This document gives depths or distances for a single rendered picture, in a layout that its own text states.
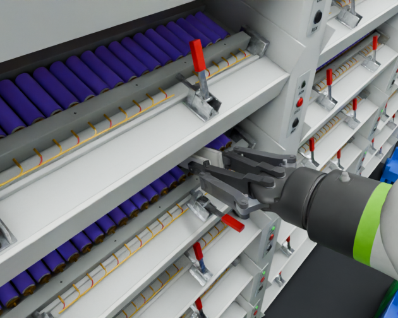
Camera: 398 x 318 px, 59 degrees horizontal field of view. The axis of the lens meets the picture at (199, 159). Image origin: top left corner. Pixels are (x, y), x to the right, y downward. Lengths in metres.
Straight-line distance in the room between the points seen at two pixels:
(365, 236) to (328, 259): 1.30
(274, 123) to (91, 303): 0.40
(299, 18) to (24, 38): 0.38
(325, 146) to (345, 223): 0.67
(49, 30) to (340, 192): 0.31
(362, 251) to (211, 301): 0.55
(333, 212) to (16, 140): 0.32
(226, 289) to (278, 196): 0.51
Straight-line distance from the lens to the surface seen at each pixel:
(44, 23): 0.27
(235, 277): 0.94
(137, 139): 0.40
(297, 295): 1.56
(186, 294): 0.70
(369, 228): 0.39
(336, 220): 0.40
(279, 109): 0.61
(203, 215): 0.55
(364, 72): 1.07
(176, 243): 0.53
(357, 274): 1.69
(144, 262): 0.52
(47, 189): 0.36
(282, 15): 0.56
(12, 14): 0.26
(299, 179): 0.43
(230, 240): 0.77
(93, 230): 0.51
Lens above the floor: 1.32
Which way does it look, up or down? 40 degrees down
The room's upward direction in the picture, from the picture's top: straight up
